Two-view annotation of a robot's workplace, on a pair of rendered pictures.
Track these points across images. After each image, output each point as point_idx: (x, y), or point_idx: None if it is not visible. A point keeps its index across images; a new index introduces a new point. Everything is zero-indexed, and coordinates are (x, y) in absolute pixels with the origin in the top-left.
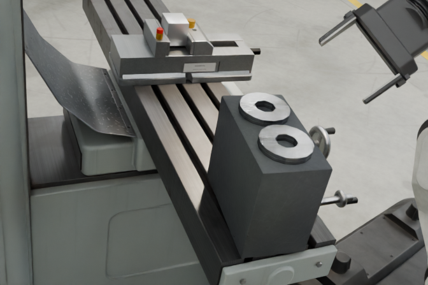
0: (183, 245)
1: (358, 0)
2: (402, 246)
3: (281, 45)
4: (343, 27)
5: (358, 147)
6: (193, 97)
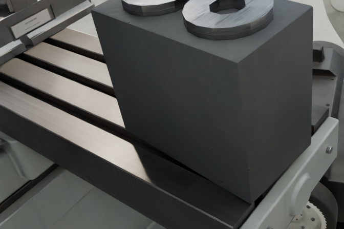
0: (125, 223)
1: None
2: (329, 90)
3: None
4: None
5: None
6: (45, 58)
